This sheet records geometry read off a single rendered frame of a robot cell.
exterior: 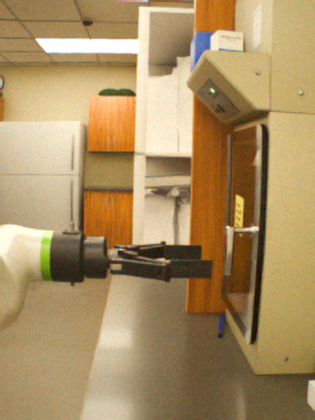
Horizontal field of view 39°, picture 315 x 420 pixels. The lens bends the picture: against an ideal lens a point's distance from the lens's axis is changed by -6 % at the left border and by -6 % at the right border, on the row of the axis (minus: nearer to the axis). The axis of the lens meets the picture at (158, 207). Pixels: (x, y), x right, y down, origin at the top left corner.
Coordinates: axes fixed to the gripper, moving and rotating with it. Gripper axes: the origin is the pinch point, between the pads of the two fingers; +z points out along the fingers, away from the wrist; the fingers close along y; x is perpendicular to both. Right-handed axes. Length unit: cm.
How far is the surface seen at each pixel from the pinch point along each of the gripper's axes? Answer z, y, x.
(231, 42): 5.2, 3.3, -40.3
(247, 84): 6.4, -5.3, -30.8
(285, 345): 15.9, -5.5, 14.8
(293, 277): 16.3, -5.5, 2.0
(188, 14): 7, 113, -81
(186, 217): 10, 124, 8
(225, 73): 2.7, -5.3, -32.5
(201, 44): 1.0, 14.9, -42.6
